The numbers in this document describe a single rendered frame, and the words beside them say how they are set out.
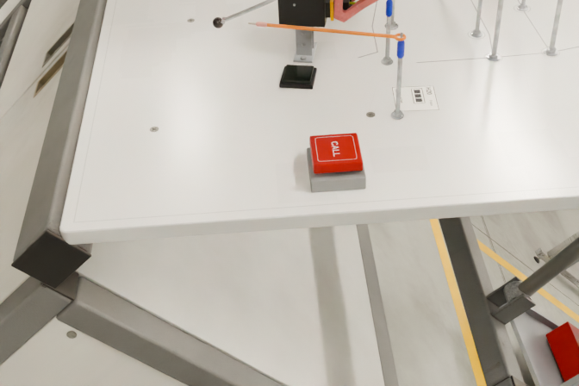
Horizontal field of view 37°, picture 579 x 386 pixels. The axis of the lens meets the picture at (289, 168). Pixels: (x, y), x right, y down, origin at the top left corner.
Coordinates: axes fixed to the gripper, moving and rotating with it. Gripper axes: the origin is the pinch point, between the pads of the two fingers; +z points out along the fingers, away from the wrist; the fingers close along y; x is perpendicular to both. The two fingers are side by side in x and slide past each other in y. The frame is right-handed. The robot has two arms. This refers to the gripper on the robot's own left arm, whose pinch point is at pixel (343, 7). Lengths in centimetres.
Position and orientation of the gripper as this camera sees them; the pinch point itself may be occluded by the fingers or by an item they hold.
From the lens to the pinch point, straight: 105.5
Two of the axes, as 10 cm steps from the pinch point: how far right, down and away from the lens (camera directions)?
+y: 1.3, -6.5, 7.5
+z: -3.7, 6.7, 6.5
